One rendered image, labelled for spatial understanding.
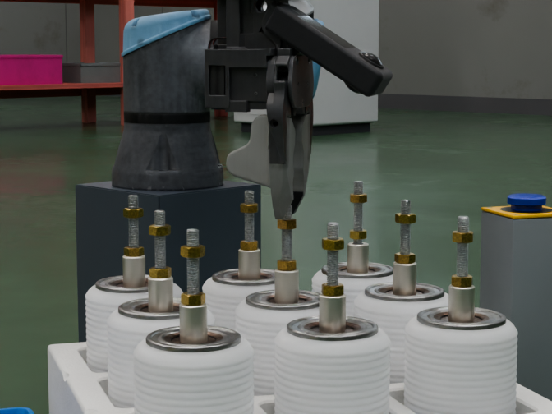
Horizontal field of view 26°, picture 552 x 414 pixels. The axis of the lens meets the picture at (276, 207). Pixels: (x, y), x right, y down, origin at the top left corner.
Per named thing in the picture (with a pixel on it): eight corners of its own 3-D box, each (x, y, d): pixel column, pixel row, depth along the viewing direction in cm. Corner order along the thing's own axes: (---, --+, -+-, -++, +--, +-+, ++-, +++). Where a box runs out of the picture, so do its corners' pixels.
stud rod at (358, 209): (363, 254, 124) (363, 181, 123) (353, 254, 124) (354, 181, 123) (362, 252, 125) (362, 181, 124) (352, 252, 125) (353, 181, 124)
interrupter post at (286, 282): (282, 308, 108) (282, 273, 108) (269, 304, 110) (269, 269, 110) (305, 305, 110) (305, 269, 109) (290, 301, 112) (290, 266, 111)
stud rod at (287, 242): (292, 287, 109) (292, 205, 108) (281, 287, 109) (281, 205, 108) (292, 285, 110) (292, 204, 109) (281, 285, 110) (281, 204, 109)
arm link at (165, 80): (126, 108, 167) (125, 11, 165) (223, 108, 167) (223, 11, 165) (117, 113, 155) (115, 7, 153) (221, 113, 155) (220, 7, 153)
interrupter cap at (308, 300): (273, 317, 105) (273, 309, 105) (230, 301, 111) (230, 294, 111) (343, 307, 109) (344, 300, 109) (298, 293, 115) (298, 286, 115)
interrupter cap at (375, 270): (356, 265, 130) (356, 259, 130) (409, 274, 124) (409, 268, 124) (306, 273, 125) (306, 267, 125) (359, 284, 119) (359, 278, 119)
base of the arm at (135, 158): (89, 184, 162) (87, 111, 161) (174, 176, 173) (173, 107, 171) (160, 193, 152) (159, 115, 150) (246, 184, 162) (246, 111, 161)
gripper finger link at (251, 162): (230, 217, 109) (234, 115, 109) (292, 219, 107) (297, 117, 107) (218, 217, 106) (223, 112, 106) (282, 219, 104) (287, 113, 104)
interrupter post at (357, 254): (357, 271, 126) (357, 241, 126) (374, 274, 125) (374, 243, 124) (341, 274, 125) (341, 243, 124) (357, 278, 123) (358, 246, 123)
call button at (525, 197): (499, 213, 126) (500, 193, 126) (533, 211, 128) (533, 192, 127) (518, 218, 123) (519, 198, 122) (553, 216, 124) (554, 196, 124)
